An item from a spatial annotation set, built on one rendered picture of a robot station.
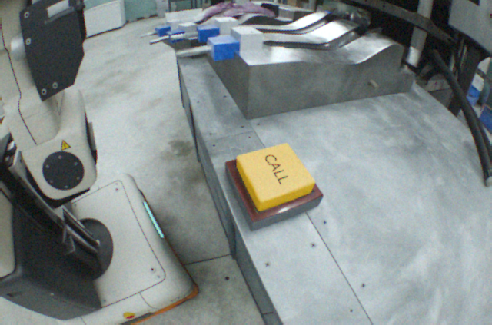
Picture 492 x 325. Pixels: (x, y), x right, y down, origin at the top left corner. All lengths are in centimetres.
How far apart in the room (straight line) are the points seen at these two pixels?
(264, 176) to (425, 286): 24
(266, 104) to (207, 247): 85
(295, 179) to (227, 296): 84
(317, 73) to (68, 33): 39
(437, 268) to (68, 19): 58
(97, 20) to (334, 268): 715
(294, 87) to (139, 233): 72
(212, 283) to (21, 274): 79
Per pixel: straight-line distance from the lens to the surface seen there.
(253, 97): 31
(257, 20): 66
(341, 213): 25
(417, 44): 93
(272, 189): 20
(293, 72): 32
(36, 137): 45
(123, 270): 83
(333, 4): 132
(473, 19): 100
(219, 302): 100
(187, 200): 120
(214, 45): 32
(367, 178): 30
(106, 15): 704
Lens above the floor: 100
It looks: 42 degrees down
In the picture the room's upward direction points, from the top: 3 degrees clockwise
